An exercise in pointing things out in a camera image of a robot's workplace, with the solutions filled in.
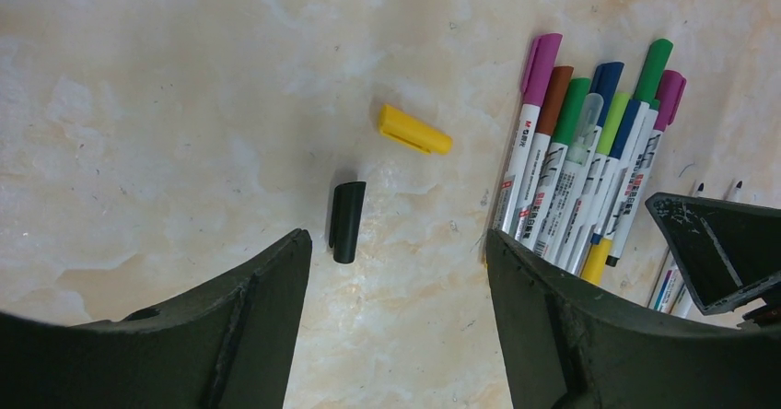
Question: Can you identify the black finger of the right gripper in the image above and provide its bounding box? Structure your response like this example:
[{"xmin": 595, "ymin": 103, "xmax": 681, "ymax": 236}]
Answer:
[{"xmin": 645, "ymin": 193, "xmax": 780, "ymax": 315}]

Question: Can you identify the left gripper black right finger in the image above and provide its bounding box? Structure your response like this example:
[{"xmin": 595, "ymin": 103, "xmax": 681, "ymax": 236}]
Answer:
[{"xmin": 484, "ymin": 230, "xmax": 780, "ymax": 408}]

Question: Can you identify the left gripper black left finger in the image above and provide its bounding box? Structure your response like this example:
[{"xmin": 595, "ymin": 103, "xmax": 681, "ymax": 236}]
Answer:
[{"xmin": 1, "ymin": 229, "xmax": 312, "ymax": 408}]

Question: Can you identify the black pen cap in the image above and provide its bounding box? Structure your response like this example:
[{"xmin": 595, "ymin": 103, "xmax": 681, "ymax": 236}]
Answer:
[{"xmin": 329, "ymin": 181, "xmax": 367, "ymax": 264}]

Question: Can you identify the yellow pen cap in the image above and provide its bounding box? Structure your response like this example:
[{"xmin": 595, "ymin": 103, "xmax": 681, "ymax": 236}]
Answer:
[{"xmin": 379, "ymin": 104, "xmax": 452, "ymax": 155}]

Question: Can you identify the marker, navy cap, green end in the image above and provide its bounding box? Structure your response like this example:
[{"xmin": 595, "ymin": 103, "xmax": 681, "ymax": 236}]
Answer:
[{"xmin": 558, "ymin": 62, "xmax": 624, "ymax": 269}]

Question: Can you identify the marker, brown cap, yellow end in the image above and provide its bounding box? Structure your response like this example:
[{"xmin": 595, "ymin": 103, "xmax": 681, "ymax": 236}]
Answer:
[{"xmin": 513, "ymin": 65, "xmax": 574, "ymax": 241}]

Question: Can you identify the marker, purple cap, yellow end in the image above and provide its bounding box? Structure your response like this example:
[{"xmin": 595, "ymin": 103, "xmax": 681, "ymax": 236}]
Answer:
[{"xmin": 492, "ymin": 32, "xmax": 563, "ymax": 234}]

